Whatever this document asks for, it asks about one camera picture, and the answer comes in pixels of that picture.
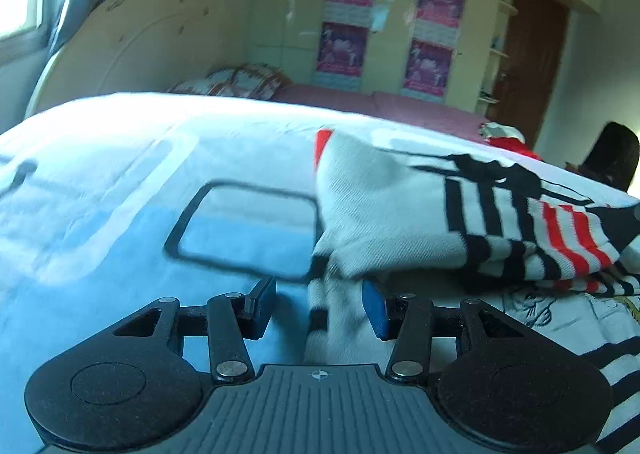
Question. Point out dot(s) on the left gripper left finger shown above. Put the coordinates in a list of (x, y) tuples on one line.
[(231, 319)]

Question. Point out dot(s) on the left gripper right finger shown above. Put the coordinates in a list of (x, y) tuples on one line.
[(407, 320)]

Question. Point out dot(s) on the white striped cat sweater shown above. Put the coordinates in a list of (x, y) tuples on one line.
[(561, 263)]

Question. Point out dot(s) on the light blue patterned blanket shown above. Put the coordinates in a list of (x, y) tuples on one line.
[(112, 202)]

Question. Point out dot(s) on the red garment on bed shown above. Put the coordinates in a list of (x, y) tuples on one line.
[(513, 145)]

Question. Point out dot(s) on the white grey folded garment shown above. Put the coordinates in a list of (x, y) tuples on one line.
[(493, 130)]

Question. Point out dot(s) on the pink checked bed sheet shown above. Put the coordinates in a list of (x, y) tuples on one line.
[(393, 107)]

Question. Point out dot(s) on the patterned pillow near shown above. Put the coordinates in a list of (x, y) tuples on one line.
[(203, 87)]

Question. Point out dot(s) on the patterned pillow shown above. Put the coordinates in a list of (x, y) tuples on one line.
[(203, 87), (248, 81)]

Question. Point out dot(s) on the patterned pillow far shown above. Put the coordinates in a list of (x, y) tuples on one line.
[(248, 81)]

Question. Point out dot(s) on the lower right purple poster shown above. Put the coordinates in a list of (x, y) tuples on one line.
[(427, 72)]

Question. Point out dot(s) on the black chair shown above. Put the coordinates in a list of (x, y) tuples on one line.
[(613, 159)]

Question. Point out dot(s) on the dark brown wooden door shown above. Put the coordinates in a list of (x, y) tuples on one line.
[(526, 78)]

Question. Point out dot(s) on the lower left purple poster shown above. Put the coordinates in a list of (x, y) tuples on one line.
[(341, 53)]

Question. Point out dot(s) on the cream round headboard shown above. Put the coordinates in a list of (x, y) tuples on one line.
[(141, 46)]

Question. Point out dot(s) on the upper right purple poster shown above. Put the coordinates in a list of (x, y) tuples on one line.
[(438, 22)]

